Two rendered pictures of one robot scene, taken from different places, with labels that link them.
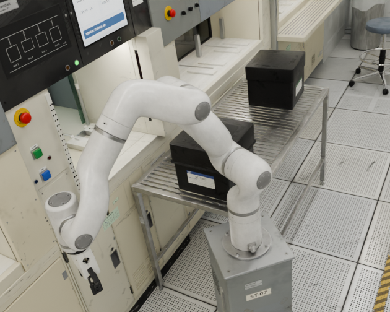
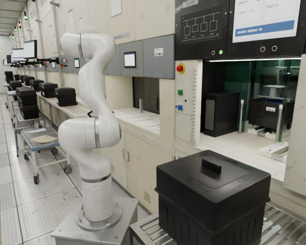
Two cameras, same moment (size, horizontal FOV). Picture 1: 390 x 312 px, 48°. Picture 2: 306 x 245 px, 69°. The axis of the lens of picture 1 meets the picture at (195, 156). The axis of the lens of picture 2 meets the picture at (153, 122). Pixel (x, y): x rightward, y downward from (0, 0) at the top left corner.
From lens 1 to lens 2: 2.02 m
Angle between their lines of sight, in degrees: 99
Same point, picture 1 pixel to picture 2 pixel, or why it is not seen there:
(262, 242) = (86, 219)
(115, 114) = not seen: hidden behind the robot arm
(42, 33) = (205, 23)
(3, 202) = (162, 101)
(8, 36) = (187, 20)
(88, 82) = not seen: outside the picture
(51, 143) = (189, 94)
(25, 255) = (161, 133)
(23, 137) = (178, 78)
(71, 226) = not seen: hidden behind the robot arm
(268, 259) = (70, 218)
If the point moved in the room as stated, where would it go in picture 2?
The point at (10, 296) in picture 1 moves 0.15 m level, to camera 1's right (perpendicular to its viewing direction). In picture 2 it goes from (153, 142) to (145, 149)
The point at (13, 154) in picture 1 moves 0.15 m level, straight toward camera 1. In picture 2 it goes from (171, 83) to (149, 84)
